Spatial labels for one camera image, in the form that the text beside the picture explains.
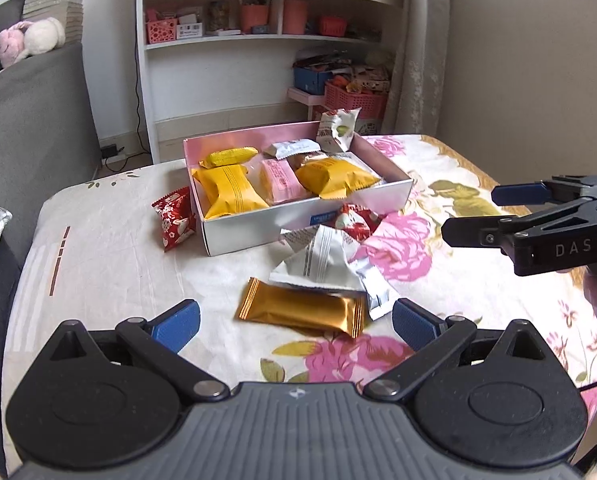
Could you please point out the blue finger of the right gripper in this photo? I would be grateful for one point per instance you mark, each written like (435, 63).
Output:
(557, 190)
(478, 232)

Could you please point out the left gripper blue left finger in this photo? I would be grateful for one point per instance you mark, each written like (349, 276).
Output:
(155, 345)

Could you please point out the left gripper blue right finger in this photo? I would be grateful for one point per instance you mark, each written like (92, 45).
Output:
(437, 344)

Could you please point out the gold bar packet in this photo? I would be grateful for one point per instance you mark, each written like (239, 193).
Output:
(302, 308)

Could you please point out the red white snack packet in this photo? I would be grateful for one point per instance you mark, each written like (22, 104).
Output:
(357, 221)

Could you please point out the white printed snack packet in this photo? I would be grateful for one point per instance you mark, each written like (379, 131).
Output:
(323, 259)

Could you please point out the orange yellow pastry packet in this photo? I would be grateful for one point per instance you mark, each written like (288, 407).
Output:
(228, 191)

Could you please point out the white green snack packet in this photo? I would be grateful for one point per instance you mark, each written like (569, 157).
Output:
(336, 130)

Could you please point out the pink pastry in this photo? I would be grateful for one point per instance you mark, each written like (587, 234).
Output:
(279, 182)

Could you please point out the small yellow snack packet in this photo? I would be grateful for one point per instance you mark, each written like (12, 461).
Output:
(228, 157)

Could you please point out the white monkey biscuit packet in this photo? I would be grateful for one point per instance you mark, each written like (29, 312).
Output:
(285, 149)

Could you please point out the red snack packet left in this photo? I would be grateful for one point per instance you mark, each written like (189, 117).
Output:
(178, 221)

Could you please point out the floral tablecloth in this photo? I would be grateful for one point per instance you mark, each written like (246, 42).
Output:
(96, 257)

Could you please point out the beige curtain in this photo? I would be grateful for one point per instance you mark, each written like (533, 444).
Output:
(414, 101)

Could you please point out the white storage box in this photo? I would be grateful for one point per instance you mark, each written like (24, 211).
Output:
(368, 126)

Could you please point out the pink cardboard box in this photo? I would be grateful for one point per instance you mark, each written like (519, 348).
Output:
(254, 228)

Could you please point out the red plastic basket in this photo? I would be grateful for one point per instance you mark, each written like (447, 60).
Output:
(371, 106)

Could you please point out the blue plastic basket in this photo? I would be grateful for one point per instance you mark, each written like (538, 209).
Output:
(311, 81)

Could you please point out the grey sofa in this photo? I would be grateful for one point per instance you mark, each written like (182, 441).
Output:
(48, 141)

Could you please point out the white bookshelf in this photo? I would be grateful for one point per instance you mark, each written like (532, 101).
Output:
(213, 83)

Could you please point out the pink lattice basket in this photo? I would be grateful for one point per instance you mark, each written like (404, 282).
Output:
(161, 31)

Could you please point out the orange pen holder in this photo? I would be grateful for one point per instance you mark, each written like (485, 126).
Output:
(253, 16)

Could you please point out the pink white plush toy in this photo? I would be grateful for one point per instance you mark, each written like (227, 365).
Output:
(25, 39)

